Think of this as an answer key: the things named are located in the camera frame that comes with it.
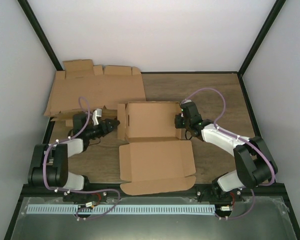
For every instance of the brown cardboard box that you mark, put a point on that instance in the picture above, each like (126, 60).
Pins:
(155, 159)

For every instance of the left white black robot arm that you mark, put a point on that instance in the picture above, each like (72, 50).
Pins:
(49, 166)

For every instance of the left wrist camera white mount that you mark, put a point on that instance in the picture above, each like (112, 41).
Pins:
(96, 115)

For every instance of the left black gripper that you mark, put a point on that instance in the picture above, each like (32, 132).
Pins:
(108, 126)

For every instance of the light blue slotted cable duct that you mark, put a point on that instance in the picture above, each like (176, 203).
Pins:
(122, 209)

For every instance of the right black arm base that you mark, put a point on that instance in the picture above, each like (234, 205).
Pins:
(212, 193)

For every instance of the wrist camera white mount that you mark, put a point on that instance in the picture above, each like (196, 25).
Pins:
(96, 115)
(186, 101)

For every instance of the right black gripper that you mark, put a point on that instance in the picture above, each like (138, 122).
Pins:
(178, 125)

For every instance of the black aluminium frame rail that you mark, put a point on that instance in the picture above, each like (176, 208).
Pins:
(113, 189)

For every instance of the stack of flat cardboard blanks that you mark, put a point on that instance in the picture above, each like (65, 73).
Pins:
(102, 86)

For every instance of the grey metal base plate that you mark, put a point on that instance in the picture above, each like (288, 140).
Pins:
(259, 218)

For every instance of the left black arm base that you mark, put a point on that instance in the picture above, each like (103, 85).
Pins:
(80, 198)

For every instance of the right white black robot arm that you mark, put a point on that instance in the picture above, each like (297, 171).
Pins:
(254, 164)

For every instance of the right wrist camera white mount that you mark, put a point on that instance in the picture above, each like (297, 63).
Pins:
(186, 101)

